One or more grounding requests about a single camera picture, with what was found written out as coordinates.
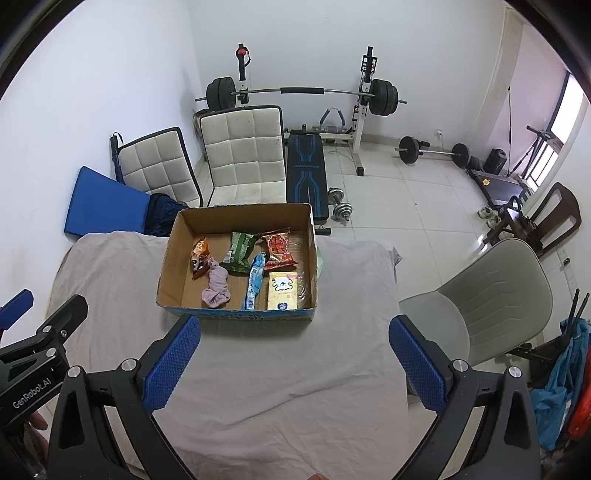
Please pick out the yellow tissue pack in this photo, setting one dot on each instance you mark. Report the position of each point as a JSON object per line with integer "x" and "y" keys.
{"x": 282, "y": 290}

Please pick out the dark blue cloth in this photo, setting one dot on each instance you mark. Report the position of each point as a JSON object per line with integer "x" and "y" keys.
{"x": 161, "y": 217}

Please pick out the pair of white shoes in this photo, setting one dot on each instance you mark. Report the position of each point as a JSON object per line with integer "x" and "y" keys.
{"x": 488, "y": 217}

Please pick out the window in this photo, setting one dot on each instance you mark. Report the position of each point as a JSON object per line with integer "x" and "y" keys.
{"x": 565, "y": 106}

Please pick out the red bag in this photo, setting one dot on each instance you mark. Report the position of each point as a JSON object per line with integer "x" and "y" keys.
{"x": 581, "y": 417}

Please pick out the black weight bench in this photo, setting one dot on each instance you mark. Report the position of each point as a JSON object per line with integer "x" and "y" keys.
{"x": 304, "y": 170}

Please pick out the white weight rack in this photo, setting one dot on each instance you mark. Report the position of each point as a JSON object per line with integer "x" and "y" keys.
{"x": 364, "y": 115}

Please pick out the blue snack packet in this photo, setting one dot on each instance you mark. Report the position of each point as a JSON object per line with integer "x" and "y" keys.
{"x": 254, "y": 281}

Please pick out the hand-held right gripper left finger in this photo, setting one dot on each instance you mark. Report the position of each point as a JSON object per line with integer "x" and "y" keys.
{"x": 173, "y": 364}

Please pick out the blue foam mat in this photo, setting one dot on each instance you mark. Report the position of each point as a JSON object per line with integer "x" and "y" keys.
{"x": 104, "y": 201}

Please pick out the green snack packet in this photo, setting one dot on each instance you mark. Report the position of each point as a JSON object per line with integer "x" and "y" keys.
{"x": 239, "y": 251}

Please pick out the red snack packet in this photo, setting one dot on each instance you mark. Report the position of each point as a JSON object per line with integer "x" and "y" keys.
{"x": 279, "y": 247}

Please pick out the orange snack packet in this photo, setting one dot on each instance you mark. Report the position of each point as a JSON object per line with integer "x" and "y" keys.
{"x": 200, "y": 256}

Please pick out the person's left hand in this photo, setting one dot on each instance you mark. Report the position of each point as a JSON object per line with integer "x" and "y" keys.
{"x": 38, "y": 422}

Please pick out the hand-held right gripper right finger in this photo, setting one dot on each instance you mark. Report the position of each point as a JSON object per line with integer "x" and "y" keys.
{"x": 418, "y": 364}

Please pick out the black tripod stand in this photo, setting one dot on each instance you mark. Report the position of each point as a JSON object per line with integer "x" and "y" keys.
{"x": 535, "y": 147}

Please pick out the black antennas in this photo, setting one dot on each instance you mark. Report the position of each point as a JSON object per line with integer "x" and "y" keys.
{"x": 577, "y": 304}

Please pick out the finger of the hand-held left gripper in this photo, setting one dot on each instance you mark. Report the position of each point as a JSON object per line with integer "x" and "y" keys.
{"x": 16, "y": 305}
{"x": 55, "y": 323}

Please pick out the blue plastic bag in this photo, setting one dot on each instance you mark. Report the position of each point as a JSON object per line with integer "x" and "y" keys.
{"x": 561, "y": 383}

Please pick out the cardboard box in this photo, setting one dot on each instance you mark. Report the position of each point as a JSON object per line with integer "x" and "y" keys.
{"x": 184, "y": 290}

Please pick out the white padded chair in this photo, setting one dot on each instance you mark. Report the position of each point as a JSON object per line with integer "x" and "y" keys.
{"x": 154, "y": 161}
{"x": 244, "y": 152}

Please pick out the brown treadmill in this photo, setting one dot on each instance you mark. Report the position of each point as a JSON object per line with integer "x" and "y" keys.
{"x": 498, "y": 187}

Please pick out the brown wooden chair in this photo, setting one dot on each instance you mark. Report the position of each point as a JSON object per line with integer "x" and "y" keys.
{"x": 561, "y": 217}

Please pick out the pink sock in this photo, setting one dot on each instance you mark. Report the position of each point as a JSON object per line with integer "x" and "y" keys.
{"x": 216, "y": 286}

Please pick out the short barbell with black plates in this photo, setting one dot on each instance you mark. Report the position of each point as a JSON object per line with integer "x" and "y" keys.
{"x": 408, "y": 150}

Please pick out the chrome dumbbell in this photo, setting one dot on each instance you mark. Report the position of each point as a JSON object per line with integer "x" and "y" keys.
{"x": 340, "y": 207}

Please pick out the long barbell with black plates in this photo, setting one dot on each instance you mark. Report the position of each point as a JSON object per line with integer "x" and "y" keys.
{"x": 302, "y": 90}

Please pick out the black speaker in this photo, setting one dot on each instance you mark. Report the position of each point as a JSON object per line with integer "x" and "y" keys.
{"x": 495, "y": 161}

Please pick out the black pole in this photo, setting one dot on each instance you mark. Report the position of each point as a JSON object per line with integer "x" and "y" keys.
{"x": 510, "y": 129}

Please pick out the grey plastic chair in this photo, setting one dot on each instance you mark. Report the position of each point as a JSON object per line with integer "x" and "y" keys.
{"x": 498, "y": 286}

